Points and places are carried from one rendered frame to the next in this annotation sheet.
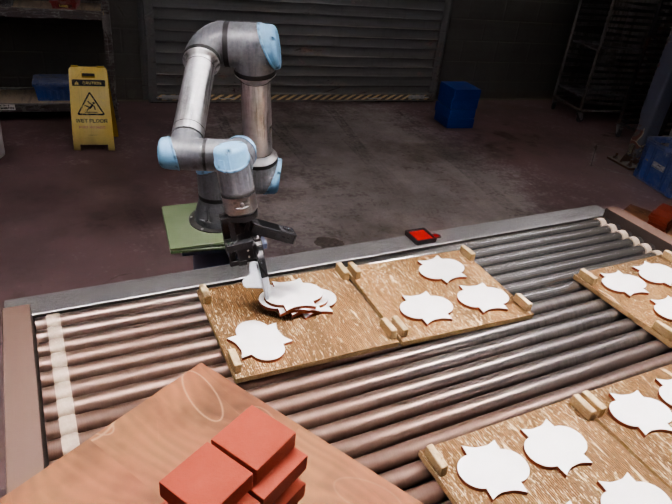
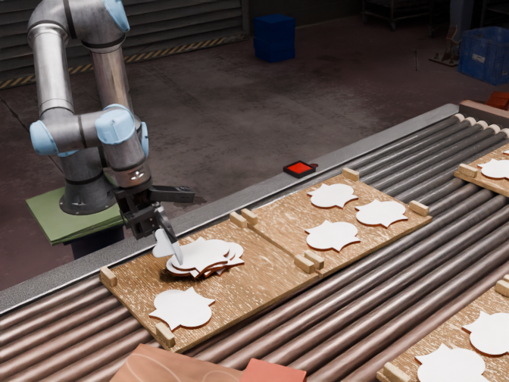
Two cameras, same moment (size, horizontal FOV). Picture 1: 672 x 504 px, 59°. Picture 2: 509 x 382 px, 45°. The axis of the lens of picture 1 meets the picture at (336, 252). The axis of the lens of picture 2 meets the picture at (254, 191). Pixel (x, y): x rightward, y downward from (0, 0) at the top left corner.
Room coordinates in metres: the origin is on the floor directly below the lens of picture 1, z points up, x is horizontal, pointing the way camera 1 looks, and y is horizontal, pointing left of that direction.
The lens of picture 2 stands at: (-0.02, 0.15, 1.83)
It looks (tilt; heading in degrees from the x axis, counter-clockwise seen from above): 29 degrees down; 351
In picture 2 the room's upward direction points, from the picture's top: 2 degrees counter-clockwise
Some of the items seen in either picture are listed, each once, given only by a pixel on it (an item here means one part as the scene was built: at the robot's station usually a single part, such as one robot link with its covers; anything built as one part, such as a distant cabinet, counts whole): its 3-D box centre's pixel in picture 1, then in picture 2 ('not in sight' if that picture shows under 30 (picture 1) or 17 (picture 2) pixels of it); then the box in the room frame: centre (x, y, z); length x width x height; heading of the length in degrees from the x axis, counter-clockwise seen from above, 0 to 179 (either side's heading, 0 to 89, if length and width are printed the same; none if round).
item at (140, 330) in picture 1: (403, 280); (297, 215); (1.47, -0.21, 0.90); 1.95 x 0.05 x 0.05; 120
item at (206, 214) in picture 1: (217, 205); (86, 184); (1.71, 0.40, 0.95); 0.15 x 0.15 x 0.10
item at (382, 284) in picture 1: (435, 292); (334, 218); (1.39, -0.29, 0.93); 0.41 x 0.35 x 0.02; 117
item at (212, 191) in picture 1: (217, 172); (80, 151); (1.71, 0.40, 1.07); 0.13 x 0.12 x 0.14; 95
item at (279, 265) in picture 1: (374, 255); (260, 198); (1.62, -0.12, 0.89); 2.08 x 0.09 x 0.06; 120
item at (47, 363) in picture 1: (412, 289); (309, 222); (1.43, -0.23, 0.90); 1.95 x 0.05 x 0.05; 120
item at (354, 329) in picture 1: (294, 317); (207, 277); (1.20, 0.08, 0.93); 0.41 x 0.35 x 0.02; 118
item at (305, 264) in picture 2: (388, 327); (304, 264); (1.17, -0.15, 0.95); 0.06 x 0.02 x 0.03; 28
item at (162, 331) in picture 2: (234, 361); (165, 335); (0.99, 0.19, 0.95); 0.06 x 0.02 x 0.03; 28
